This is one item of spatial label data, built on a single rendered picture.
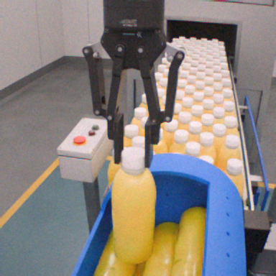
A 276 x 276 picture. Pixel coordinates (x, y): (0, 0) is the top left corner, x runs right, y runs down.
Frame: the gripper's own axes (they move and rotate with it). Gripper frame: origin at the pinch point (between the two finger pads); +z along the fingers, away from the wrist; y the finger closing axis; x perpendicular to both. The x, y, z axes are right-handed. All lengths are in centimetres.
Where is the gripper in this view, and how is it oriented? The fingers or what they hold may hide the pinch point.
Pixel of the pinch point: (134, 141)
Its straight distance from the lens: 46.2
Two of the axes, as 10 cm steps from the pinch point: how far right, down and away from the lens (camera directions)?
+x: 2.1, -4.6, 8.6
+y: 9.8, 1.0, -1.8
